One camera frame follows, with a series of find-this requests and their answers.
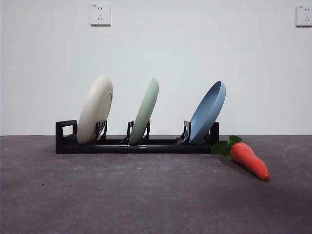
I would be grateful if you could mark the white wall socket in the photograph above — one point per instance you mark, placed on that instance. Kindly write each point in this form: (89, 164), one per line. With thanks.
(304, 15)
(100, 14)

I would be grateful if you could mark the orange carrot with green leaves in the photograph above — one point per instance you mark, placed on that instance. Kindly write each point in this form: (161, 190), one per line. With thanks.
(248, 158)

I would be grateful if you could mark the blue plate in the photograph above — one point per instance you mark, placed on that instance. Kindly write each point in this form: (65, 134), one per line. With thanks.
(207, 114)

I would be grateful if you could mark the cream plate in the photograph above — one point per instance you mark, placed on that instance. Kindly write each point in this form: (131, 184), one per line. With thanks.
(95, 109)

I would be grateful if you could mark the green plate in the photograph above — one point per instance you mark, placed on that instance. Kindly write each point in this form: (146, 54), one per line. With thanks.
(146, 107)

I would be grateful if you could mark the black plate rack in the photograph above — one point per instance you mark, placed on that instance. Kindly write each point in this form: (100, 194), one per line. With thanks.
(65, 146)

